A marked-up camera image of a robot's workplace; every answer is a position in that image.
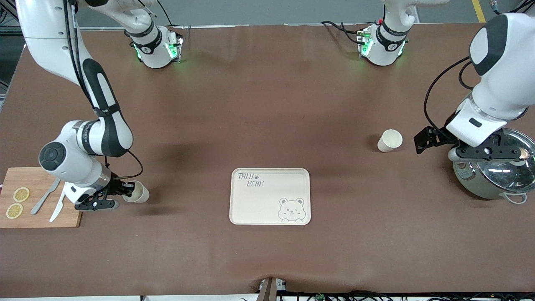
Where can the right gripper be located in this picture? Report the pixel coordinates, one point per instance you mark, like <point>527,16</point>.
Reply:
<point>114,187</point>

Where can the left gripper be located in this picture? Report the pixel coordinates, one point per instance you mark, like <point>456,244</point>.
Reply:
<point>436,136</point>

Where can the white IKEA cup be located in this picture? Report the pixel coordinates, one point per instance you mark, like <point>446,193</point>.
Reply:
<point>142,194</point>
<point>388,142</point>

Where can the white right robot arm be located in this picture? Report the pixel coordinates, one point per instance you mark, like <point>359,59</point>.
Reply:
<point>79,163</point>

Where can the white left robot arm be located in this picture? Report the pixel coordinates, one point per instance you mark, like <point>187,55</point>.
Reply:
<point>501,83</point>

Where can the sage green electric pot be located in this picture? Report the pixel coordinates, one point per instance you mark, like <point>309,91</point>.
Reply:
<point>476,186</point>

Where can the white plastic knife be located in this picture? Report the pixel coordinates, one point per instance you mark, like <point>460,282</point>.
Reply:
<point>57,211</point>

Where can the grey plastic knife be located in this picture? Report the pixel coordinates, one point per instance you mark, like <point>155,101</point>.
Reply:
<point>42,202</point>

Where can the glass pot lid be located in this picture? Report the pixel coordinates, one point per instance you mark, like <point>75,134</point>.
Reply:
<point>505,175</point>

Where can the bamboo cutting board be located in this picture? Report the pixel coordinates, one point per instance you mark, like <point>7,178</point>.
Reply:
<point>25,177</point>

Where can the yellow lemon slice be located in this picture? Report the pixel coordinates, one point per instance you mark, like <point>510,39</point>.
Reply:
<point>14,210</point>
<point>21,194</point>

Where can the cream bear print tray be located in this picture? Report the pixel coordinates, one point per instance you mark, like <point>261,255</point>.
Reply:
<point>267,200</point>

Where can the brown table cover mat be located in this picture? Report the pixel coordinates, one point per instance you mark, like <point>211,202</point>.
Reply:
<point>267,104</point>

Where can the metal clamp post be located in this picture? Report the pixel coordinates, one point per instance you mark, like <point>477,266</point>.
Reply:
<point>269,290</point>

